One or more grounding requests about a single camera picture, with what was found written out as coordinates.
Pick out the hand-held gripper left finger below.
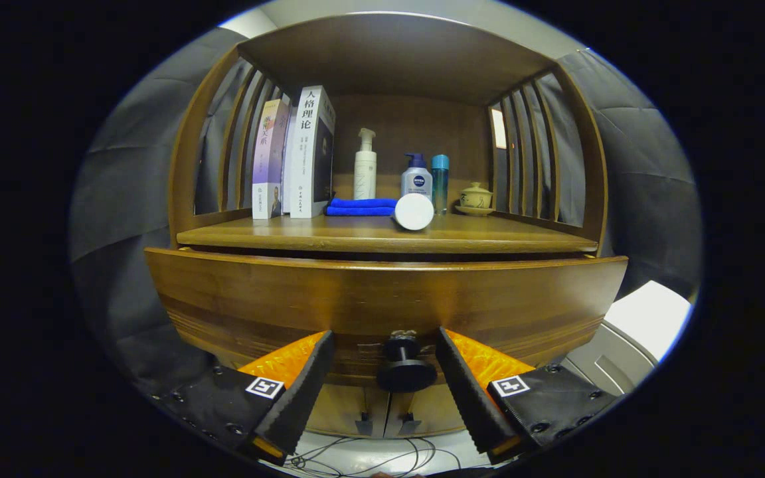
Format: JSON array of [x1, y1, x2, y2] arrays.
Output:
[[150, 330, 335, 465]]

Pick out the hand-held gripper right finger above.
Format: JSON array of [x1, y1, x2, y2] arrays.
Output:
[[436, 327, 626, 465]]

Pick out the black drawer knob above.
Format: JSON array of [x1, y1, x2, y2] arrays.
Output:
[[376, 330, 438, 392]]

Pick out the brown wooden drawer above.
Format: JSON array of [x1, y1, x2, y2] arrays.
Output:
[[145, 247, 629, 389]]

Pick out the white cosmetic tube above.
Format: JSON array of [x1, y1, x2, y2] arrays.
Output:
[[393, 193, 435, 232]]

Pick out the wooden cabinet door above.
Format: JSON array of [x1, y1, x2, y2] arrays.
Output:
[[306, 384, 390, 438], [389, 385, 473, 439]]

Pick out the wooden countertop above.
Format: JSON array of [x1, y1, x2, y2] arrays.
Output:
[[177, 211, 599, 254]]

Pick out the brown wooden cabinet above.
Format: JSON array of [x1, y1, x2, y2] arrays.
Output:
[[168, 12, 610, 439]]

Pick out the grey ribbed panel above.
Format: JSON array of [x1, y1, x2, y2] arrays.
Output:
[[558, 322, 659, 397]]

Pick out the blue folded cloth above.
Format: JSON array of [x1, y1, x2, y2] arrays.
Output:
[[325, 197, 398, 217]]

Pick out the beige lidded teacup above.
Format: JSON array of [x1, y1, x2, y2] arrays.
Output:
[[460, 182, 493, 209]]

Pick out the white board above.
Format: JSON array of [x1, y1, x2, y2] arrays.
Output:
[[603, 280, 694, 362]]

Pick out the teal bottle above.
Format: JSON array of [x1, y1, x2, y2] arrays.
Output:
[[431, 155, 450, 215]]

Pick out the white bottle with blue cap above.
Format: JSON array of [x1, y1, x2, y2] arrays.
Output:
[[400, 153, 434, 198]]

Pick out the white pump bottle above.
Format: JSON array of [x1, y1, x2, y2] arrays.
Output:
[[354, 128, 378, 200]]

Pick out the thick white book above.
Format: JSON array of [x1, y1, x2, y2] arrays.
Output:
[[289, 85, 336, 219]]

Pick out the purple book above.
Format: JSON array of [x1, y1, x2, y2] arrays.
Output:
[[252, 99, 290, 220]]

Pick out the thin pale book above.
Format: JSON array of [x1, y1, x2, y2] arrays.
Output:
[[281, 106, 300, 214]]

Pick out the black floor cables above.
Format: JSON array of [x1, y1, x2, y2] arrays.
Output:
[[286, 435, 489, 478]]

